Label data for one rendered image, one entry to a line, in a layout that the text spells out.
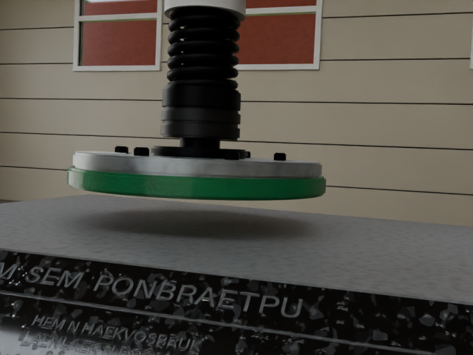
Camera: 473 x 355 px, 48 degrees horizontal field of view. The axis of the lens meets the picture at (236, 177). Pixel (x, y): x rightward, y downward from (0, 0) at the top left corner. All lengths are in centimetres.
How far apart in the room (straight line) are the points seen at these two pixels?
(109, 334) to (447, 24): 641
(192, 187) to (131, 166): 5
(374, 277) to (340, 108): 623
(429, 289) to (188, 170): 17
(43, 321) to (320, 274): 15
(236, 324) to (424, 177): 619
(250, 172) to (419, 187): 609
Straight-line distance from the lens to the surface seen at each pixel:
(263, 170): 38
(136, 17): 753
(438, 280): 31
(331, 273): 30
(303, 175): 41
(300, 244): 38
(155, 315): 28
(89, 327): 29
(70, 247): 35
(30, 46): 845
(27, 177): 835
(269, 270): 30
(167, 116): 45
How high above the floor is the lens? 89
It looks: 3 degrees down
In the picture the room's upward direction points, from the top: 2 degrees clockwise
